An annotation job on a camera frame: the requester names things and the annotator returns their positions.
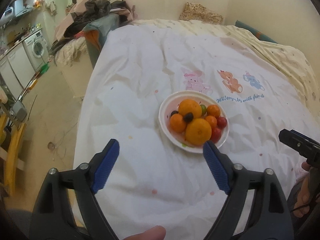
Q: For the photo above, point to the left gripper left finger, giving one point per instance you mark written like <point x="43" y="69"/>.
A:
<point x="52" y="216"/>

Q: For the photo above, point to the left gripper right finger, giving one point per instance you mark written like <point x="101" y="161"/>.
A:
<point x="269" y="216"/>

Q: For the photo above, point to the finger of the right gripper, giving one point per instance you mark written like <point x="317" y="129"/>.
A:
<point x="305" y="146"/>

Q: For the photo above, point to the red cherry tomato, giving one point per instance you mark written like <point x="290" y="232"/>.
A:
<point x="221" y="122"/>
<point x="216" y="135"/>

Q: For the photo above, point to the large orange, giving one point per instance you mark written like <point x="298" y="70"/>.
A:
<point x="198" y="132"/>
<point x="190" y="106"/>

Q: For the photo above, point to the small mandarin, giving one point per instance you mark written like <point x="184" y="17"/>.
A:
<point x="214" y="110"/>
<point x="177" y="123"/>
<point x="212" y="121"/>

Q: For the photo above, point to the small mandarin front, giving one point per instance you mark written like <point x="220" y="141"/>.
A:
<point x="214" y="110"/>

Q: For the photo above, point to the green cherry tomato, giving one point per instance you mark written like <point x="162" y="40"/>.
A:
<point x="204" y="109"/>

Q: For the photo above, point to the dark purple cherry tomato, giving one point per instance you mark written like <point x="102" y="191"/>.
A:
<point x="188" y="117"/>

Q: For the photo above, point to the person's right hand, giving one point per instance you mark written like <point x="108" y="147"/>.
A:
<point x="300" y="208"/>

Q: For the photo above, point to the person's left hand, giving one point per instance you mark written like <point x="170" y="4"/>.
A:
<point x="155" y="233"/>

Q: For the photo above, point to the yellow wooden chair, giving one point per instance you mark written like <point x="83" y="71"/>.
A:
<point x="11" y="143"/>

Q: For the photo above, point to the yellow patterned quilt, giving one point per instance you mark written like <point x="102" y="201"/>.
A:
<point x="288" y="60"/>

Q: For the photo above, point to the teal pillow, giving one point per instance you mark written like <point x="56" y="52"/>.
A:
<point x="255" y="32"/>

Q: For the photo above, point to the pink strawberry ceramic plate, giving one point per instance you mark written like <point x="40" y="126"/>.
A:
<point x="171" y="103"/>

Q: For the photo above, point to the white cartoon bed sheet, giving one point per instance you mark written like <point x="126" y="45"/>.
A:
<point x="134" y="95"/>

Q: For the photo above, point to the white kitchen cabinets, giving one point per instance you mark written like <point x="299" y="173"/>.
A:
<point x="16" y="70"/>

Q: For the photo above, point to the white washing machine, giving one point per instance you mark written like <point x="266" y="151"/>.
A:
<point x="36" y="48"/>

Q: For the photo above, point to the floral pillow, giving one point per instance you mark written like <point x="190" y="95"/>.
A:
<point x="196" y="11"/>

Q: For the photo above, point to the pile of clothes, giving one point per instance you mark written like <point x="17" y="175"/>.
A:
<point x="92" y="19"/>

